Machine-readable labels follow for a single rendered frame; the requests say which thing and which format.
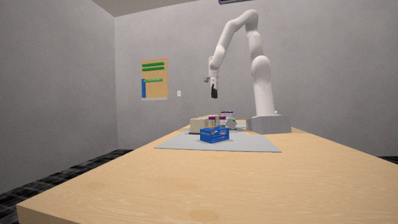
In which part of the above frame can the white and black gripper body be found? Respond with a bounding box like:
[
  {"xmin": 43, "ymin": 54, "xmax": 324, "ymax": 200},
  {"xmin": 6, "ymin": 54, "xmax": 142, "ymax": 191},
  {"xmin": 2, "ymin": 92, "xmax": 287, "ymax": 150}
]
[{"xmin": 210, "ymin": 77, "xmax": 219, "ymax": 91}]

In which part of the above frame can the purple-capped tube with orange label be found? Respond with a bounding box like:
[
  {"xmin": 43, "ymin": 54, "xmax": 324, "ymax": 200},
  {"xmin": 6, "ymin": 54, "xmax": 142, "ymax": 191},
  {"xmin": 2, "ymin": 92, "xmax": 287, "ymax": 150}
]
[{"xmin": 219, "ymin": 116, "xmax": 226, "ymax": 134}]

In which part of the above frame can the blue tube rack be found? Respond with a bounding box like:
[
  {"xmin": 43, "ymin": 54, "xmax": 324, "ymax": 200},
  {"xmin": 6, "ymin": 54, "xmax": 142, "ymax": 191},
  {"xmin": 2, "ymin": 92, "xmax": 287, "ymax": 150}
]
[{"xmin": 200, "ymin": 127, "xmax": 229, "ymax": 143}]

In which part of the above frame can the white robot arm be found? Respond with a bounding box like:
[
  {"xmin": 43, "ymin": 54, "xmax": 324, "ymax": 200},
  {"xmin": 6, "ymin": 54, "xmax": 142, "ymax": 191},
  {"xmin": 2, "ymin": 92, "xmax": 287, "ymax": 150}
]
[{"xmin": 203, "ymin": 9, "xmax": 280, "ymax": 118}]

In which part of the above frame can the grey bench mat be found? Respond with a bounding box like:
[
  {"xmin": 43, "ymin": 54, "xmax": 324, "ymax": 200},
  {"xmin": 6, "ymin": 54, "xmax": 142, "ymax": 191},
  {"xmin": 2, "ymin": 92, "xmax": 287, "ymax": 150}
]
[{"xmin": 154, "ymin": 122, "xmax": 281, "ymax": 153}]

